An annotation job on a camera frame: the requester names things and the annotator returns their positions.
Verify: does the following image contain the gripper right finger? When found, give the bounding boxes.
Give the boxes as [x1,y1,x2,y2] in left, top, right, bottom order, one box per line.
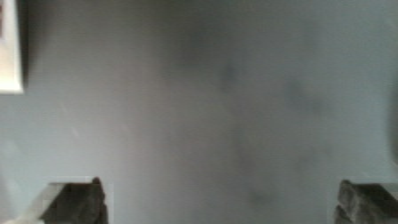
[334,180,398,224]

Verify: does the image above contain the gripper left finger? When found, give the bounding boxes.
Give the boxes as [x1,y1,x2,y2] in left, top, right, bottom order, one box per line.
[14,175,112,224]

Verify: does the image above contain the white U-shaped fence wall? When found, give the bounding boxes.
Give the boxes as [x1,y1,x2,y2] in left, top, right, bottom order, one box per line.
[0,0,23,94]

